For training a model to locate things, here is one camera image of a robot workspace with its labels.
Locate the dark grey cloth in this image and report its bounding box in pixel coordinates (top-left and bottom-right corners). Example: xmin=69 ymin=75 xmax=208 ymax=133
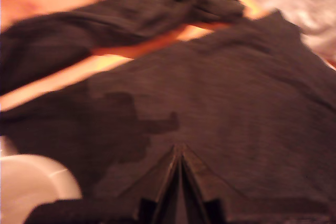
xmin=0 ymin=0 xmax=336 ymax=224

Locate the mug with snowy tree print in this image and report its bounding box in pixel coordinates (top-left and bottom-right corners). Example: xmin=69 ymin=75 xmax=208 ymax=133
xmin=0 ymin=136 xmax=82 ymax=224

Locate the white fabric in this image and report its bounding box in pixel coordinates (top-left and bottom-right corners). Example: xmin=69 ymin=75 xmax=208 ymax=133
xmin=230 ymin=0 xmax=336 ymax=63

